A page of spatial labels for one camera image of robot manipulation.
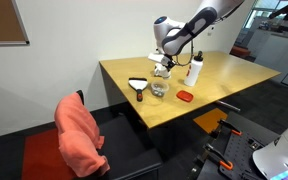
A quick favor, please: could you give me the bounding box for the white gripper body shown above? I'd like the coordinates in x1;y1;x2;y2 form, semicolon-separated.
148;53;175;66

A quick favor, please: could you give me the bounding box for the clear plastic lunchbox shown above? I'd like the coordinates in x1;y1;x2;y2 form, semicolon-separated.
151;81;169;97

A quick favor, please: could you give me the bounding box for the red lunchbox lid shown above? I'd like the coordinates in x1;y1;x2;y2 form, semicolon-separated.
176;90;194;102

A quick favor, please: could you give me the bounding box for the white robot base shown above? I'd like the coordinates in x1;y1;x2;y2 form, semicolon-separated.
252;128;288;180

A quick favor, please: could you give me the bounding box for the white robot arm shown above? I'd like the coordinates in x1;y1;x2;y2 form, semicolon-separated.
148;0;245;70

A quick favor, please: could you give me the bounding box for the white water bottle black cap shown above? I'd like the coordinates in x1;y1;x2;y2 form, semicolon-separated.
184;51;203;87

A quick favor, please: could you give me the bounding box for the black chair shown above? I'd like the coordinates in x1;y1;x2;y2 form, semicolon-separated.
74;90;162;180

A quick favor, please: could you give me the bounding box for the salmon pink towel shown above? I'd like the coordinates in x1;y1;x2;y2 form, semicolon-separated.
54;92;110;177

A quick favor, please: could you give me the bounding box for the brown cork board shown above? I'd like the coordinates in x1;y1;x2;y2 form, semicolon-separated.
0;0;30;46

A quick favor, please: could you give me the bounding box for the white scraper black red handle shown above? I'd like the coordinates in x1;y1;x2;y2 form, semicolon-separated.
128;77;148;102

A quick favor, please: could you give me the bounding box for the orange handled clamp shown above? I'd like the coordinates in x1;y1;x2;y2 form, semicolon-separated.
205;144;233;170
218;119;242;136

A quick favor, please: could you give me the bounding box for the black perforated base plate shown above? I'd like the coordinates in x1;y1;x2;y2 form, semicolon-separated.
194;112;278;180

